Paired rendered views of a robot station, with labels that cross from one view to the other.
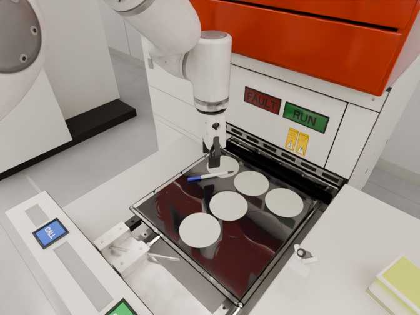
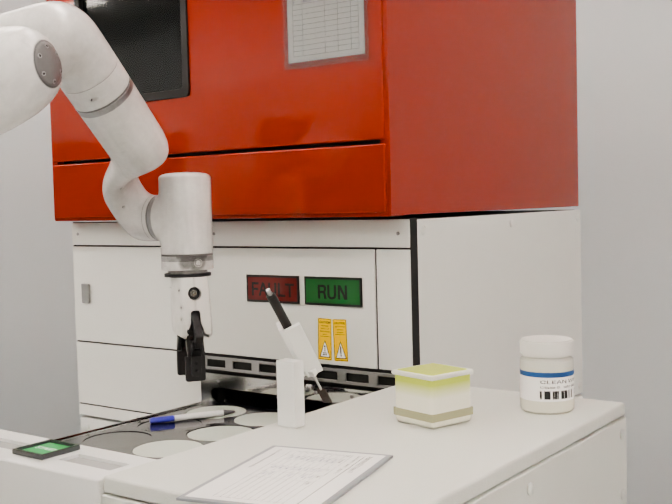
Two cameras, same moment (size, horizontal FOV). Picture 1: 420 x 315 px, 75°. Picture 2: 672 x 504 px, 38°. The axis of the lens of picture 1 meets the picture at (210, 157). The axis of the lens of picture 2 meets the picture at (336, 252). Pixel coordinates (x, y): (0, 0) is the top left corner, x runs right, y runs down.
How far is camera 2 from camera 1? 103 cm
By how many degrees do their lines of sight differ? 38
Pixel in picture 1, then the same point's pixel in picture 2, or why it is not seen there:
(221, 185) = (210, 423)
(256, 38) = (248, 189)
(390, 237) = not seen: hidden behind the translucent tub
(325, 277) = (346, 418)
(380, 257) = not seen: hidden behind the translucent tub
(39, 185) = not seen: outside the picture
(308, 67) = (312, 205)
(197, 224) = (163, 446)
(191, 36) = (157, 148)
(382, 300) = (407, 405)
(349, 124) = (385, 278)
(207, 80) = (179, 222)
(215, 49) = (188, 181)
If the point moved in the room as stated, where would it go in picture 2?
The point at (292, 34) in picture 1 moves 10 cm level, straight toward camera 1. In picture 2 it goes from (287, 171) to (273, 170)
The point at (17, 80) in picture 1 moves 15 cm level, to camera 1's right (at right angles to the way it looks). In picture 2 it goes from (47, 92) to (176, 90)
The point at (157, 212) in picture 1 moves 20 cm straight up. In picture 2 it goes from (94, 443) to (89, 309)
